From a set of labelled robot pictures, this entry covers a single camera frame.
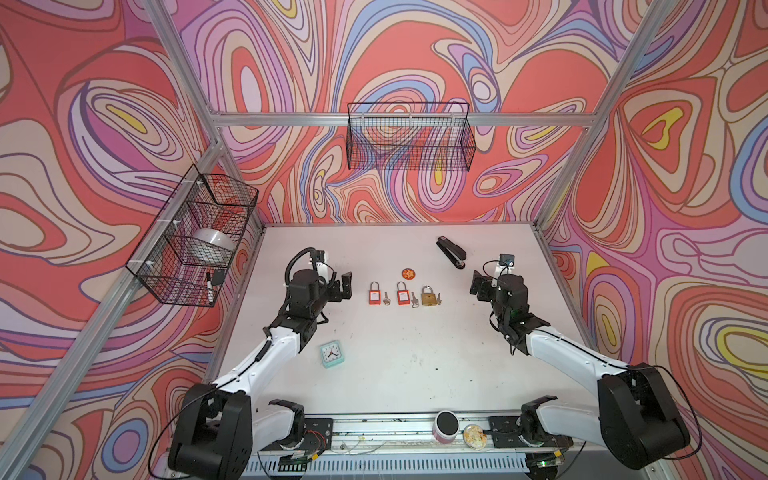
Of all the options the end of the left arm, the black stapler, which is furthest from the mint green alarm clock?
the black stapler

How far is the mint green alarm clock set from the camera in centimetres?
86

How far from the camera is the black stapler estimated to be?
107cm
